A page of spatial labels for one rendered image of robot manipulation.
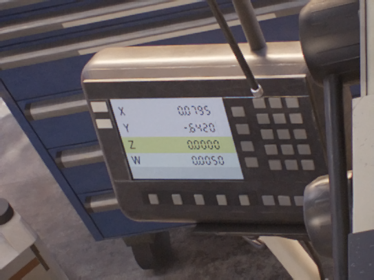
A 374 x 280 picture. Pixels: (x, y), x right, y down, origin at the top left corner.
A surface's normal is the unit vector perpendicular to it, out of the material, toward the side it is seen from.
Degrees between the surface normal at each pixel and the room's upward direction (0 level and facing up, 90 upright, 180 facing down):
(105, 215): 90
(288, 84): 71
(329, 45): 49
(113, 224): 90
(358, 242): 0
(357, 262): 0
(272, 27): 90
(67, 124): 90
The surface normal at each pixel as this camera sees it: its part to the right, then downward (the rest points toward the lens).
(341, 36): -0.31, 0.01
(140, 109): -0.40, 0.52
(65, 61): -0.11, 0.76
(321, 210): -0.34, -0.20
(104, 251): -0.36, -0.64
